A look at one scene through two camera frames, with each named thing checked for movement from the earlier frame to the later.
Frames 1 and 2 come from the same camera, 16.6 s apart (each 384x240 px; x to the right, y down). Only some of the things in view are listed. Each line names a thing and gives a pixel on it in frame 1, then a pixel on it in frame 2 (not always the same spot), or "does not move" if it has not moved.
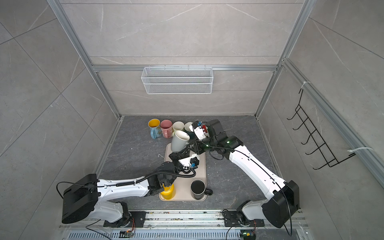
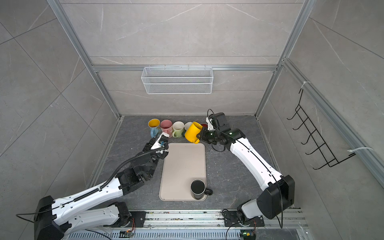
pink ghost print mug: [166, 126] does not move
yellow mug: [168, 192] to [190, 134]
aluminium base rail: [187, 224] does not move
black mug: [198, 187] does not move
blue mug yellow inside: [155, 130] does not move
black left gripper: [180, 155] to [145, 147]
